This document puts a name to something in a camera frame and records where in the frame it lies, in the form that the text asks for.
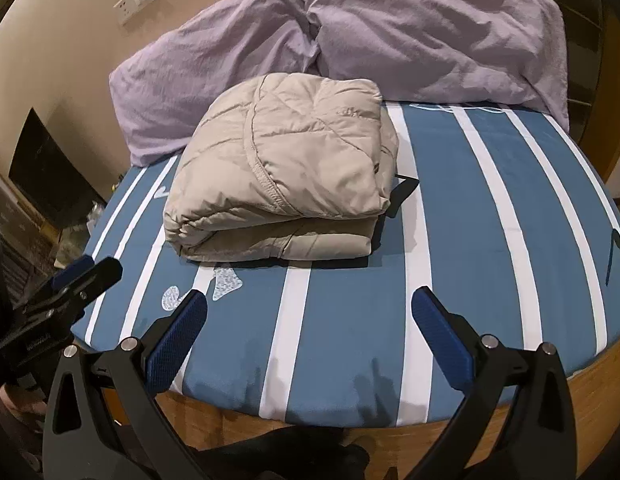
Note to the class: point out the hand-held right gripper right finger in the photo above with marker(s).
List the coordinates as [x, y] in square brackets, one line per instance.
[440, 335]

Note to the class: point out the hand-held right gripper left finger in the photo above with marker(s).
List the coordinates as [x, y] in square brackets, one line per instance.
[177, 330]

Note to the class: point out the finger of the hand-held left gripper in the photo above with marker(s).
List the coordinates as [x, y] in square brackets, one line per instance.
[70, 271]
[90, 280]

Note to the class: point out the beige padded jacket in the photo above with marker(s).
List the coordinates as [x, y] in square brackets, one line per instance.
[285, 170]

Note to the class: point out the person's left hand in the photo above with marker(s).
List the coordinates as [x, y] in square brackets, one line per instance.
[22, 407]

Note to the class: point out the blue white striped bed sheet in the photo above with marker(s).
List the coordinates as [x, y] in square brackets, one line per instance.
[440, 270]

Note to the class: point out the large purple pillow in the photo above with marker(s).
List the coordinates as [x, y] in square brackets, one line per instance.
[205, 75]

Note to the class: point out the crumpled purple pillow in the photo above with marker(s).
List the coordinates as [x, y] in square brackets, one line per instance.
[430, 30]

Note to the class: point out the wooden bed frame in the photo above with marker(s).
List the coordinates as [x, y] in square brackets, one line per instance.
[540, 410]

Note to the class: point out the white wall socket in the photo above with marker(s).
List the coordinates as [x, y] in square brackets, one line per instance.
[124, 10]

